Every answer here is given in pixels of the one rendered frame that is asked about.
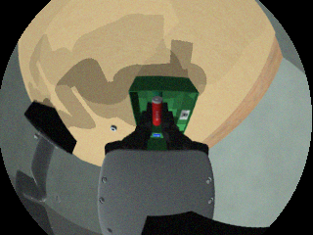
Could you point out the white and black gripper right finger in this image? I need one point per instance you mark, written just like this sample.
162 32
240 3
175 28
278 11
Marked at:
175 139

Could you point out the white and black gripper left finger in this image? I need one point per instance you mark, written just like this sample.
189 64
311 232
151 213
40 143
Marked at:
136 139

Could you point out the red battery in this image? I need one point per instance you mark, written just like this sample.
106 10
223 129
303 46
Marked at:
157 110

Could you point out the green battery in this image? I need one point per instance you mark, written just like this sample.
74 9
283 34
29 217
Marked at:
158 93

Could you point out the grey hex nut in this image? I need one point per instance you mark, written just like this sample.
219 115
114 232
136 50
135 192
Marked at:
113 128

